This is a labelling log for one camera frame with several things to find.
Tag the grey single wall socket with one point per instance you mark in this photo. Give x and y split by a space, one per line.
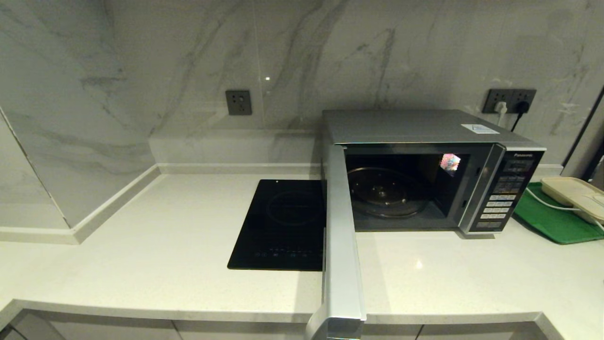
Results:
238 102

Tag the silver Panasonic microwave oven body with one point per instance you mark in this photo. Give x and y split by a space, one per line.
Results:
401 126

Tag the grey corner cabinet panel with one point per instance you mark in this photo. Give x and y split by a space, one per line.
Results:
33 330

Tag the beige lidded box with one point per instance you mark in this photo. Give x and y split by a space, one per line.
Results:
571 193

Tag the white power plug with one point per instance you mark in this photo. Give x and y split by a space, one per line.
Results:
500 109

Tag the black induction cooktop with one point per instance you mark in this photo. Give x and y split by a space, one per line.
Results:
283 226

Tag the microwave door with dark glass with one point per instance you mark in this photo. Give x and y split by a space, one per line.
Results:
342 264

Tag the white label sticker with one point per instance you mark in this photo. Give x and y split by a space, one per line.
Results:
480 129

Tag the grey cabinet door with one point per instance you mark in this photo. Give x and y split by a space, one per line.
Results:
472 333

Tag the dark door frame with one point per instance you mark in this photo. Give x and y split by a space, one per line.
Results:
590 165

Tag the grey double wall socket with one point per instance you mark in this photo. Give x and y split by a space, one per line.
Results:
490 96

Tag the green plastic tray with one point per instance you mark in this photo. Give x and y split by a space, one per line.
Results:
552 222

